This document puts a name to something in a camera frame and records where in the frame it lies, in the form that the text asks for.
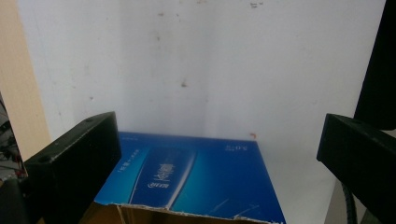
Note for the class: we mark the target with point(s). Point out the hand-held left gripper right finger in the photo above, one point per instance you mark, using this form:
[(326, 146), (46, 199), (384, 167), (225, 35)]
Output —
[(361, 155)]

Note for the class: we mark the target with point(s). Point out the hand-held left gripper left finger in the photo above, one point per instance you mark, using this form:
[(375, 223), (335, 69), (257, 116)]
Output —
[(71, 161)]

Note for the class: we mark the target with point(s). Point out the blue cardboard box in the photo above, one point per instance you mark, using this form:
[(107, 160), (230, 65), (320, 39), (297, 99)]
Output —
[(218, 180)]

